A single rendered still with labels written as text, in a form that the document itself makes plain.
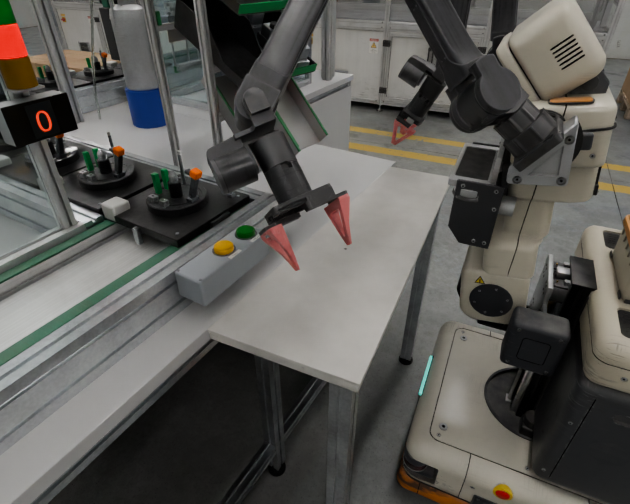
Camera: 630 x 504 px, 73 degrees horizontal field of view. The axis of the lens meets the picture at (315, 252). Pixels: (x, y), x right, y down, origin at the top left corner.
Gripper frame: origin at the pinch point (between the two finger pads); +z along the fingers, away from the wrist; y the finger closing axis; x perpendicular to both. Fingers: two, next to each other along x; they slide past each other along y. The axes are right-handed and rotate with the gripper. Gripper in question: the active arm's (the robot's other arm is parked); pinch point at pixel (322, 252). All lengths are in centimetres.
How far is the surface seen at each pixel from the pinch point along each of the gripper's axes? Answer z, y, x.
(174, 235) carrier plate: -16.5, -16.3, 30.7
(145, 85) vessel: -89, 6, 108
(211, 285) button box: -3.4, -15.1, 21.0
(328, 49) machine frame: -97, 110, 140
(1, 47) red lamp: -54, -29, 15
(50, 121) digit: -44, -28, 25
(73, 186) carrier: -42, -31, 57
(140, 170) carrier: -41, -14, 59
